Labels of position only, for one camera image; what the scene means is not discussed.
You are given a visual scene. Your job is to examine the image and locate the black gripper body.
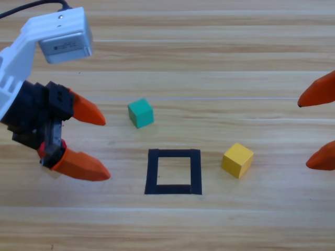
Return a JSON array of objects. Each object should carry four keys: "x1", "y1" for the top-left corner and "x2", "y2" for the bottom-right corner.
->
[{"x1": 0, "y1": 81, "x2": 76, "y2": 169}]

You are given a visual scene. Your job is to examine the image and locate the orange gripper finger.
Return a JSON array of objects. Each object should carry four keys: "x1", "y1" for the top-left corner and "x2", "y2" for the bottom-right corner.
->
[
  {"x1": 69, "y1": 89, "x2": 107, "y2": 127},
  {"x1": 297, "y1": 70, "x2": 335, "y2": 108},
  {"x1": 305, "y1": 140, "x2": 335, "y2": 172},
  {"x1": 50, "y1": 147, "x2": 111, "y2": 182}
]

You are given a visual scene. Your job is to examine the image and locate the green wooden cube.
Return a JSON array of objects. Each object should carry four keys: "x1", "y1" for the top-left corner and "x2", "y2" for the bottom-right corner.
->
[{"x1": 127, "y1": 98, "x2": 154, "y2": 129}]

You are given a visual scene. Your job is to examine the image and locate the yellow wooden cube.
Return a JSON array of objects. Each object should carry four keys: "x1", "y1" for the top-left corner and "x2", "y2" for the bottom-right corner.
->
[{"x1": 221, "y1": 143, "x2": 254, "y2": 179}]

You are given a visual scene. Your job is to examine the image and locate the black tape square outline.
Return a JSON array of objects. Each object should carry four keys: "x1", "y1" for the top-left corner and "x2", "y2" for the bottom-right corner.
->
[{"x1": 144, "y1": 149, "x2": 203, "y2": 196}]

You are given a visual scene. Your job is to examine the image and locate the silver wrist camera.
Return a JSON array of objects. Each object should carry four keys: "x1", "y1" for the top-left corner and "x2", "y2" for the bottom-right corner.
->
[{"x1": 38, "y1": 26, "x2": 94, "y2": 64}]

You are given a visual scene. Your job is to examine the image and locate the black camera cable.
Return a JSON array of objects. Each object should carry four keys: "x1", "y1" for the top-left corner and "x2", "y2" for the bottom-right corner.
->
[{"x1": 0, "y1": 0, "x2": 71, "y2": 19}]

